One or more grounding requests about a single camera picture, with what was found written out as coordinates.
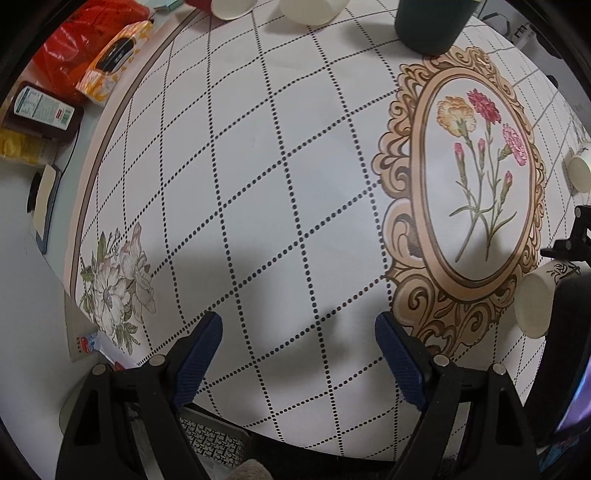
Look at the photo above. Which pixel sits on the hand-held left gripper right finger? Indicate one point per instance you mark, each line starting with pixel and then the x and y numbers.
pixel 401 360

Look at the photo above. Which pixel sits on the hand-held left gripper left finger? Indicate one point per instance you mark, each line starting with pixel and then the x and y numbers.
pixel 198 357

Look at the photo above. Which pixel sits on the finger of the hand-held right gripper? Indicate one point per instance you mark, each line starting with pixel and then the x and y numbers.
pixel 561 253

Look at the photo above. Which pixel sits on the white paper cup black print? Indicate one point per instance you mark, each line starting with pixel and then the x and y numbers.
pixel 533 300

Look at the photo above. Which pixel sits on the small white paper cup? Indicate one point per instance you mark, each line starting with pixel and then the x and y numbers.
pixel 579 168

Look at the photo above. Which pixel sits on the dark green cup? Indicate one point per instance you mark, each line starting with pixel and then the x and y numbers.
pixel 427 25

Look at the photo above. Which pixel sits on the wide white cup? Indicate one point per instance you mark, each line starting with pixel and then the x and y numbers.
pixel 314 11

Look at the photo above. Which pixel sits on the black white patterned box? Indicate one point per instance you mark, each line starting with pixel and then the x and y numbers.
pixel 212 436

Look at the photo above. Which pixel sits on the small red blue packet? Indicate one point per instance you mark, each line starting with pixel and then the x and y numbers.
pixel 88 344

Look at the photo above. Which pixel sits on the beige plush item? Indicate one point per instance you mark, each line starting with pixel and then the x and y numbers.
pixel 251 470

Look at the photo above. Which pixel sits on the floral printed tablecloth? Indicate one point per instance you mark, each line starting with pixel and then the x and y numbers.
pixel 295 184

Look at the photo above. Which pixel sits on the black and white device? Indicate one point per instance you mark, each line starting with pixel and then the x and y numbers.
pixel 45 203

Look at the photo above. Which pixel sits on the yellow bag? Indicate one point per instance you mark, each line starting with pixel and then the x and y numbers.
pixel 21 147

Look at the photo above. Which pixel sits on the brown bottle white label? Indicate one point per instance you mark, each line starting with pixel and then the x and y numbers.
pixel 39 110

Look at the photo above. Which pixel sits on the orange tissue pack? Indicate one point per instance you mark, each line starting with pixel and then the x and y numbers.
pixel 115 57

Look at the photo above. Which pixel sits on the red plastic bag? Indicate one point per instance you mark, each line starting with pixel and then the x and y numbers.
pixel 64 50

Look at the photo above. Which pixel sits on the red container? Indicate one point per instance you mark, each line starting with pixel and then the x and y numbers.
pixel 198 3

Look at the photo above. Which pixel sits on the teal box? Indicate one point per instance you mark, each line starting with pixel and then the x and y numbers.
pixel 167 4

